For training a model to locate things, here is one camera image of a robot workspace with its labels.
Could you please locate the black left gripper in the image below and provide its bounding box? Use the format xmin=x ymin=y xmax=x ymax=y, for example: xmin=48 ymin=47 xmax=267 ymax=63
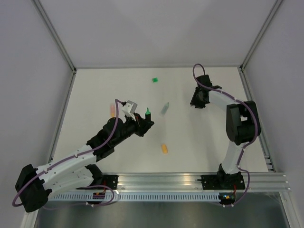
xmin=112 ymin=112 xmax=154 ymax=146

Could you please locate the dark green highlighter pen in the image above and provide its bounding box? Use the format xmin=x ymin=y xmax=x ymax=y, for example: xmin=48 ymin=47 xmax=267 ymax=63
xmin=145 ymin=108 xmax=152 ymax=122

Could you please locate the translucent green highlighter pen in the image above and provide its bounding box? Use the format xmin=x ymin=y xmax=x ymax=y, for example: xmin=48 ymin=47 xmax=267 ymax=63
xmin=159 ymin=102 xmax=170 ymax=117

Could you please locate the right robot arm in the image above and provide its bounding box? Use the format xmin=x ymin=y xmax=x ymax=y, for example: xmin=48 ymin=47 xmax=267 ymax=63
xmin=190 ymin=75 xmax=261 ymax=190

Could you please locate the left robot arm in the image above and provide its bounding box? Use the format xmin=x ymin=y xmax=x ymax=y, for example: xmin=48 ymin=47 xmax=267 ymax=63
xmin=15 ymin=112 xmax=154 ymax=212

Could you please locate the orange pen cap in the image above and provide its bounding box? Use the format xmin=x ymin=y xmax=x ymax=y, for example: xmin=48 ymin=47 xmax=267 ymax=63
xmin=161 ymin=144 xmax=168 ymax=154

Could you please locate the orange highlighter pen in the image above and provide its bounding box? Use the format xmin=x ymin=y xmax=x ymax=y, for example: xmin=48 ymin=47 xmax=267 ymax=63
xmin=110 ymin=104 xmax=116 ymax=118

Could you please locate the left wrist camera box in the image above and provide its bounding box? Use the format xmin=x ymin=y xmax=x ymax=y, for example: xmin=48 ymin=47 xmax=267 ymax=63
xmin=122 ymin=100 xmax=137 ymax=120

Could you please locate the white slotted cable duct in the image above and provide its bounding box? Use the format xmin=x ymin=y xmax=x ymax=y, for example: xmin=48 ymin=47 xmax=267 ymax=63
xmin=49 ymin=191 xmax=220 ymax=202

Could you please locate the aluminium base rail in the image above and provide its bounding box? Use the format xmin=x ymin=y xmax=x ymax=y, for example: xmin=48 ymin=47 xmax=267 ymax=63
xmin=35 ymin=172 xmax=292 ymax=191

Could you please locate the right aluminium frame post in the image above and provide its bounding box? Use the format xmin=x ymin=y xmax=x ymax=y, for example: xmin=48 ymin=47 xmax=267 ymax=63
xmin=239 ymin=0 xmax=284 ymax=72

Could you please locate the aluminium frame post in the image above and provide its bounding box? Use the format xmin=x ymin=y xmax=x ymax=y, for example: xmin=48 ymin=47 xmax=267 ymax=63
xmin=239 ymin=0 xmax=284 ymax=72
xmin=31 ymin=0 xmax=76 ymax=74

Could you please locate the left aluminium frame post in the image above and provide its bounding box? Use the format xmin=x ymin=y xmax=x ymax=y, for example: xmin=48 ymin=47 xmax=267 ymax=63
xmin=31 ymin=0 xmax=76 ymax=74

